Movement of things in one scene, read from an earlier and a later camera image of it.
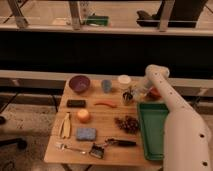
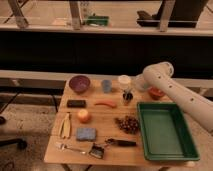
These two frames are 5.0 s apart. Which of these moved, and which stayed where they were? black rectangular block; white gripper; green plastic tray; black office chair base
Moved: white gripper
Stayed: green plastic tray; black office chair base; black rectangular block
